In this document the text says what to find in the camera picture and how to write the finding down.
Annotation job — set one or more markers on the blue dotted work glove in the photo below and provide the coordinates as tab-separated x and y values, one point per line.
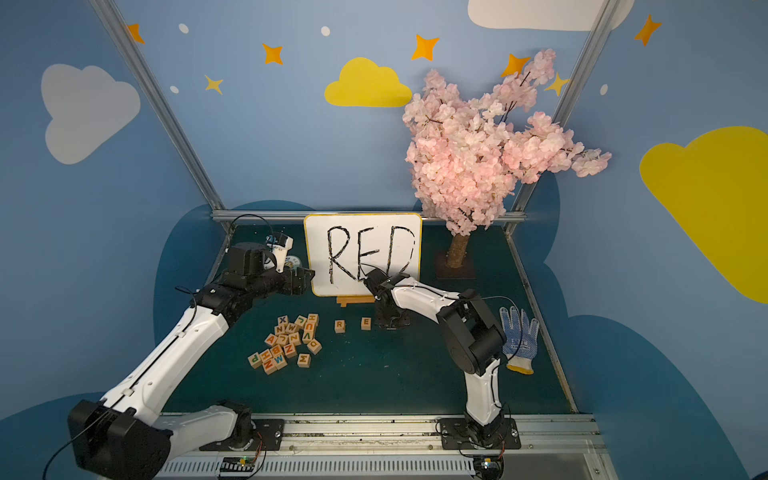
521	345

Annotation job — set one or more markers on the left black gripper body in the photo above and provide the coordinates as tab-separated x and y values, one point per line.
299	280

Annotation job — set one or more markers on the wooden block letter W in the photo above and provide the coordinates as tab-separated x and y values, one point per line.
280	362

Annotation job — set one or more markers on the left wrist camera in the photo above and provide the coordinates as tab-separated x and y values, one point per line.
249	258

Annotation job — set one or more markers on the wooden block red N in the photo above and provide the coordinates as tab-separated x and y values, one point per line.
270	366

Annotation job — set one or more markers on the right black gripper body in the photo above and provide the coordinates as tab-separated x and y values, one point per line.
390	309

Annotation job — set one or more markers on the wooden block letter P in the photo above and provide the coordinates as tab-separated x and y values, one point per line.
255	361

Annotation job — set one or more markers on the small wooden easel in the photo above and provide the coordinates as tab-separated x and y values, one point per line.
345	301

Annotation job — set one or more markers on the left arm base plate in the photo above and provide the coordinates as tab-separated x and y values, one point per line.
261	434

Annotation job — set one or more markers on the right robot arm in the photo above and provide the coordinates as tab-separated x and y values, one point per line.
474	339

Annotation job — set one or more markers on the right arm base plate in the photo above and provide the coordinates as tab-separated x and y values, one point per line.
465	433

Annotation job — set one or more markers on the pink cherry blossom tree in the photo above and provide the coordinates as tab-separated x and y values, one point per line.
467	156

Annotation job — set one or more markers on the aluminium rail frame front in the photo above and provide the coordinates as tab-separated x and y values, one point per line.
369	446

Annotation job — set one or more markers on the white board reading RED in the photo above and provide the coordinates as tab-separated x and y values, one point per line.
342	248

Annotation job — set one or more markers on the wooden block letter M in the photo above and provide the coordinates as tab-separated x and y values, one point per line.
304	360

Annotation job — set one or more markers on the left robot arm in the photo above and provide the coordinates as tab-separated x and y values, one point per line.
122	436

